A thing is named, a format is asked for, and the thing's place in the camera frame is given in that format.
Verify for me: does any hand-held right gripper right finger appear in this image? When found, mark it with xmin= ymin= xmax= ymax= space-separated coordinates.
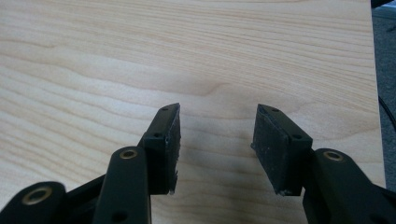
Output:
xmin=250 ymin=104 xmax=314 ymax=197

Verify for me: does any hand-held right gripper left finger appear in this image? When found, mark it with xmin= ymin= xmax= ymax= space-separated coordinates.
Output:
xmin=137 ymin=103 xmax=182 ymax=196

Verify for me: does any black cable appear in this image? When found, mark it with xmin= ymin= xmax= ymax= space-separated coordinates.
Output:
xmin=377 ymin=94 xmax=396 ymax=133

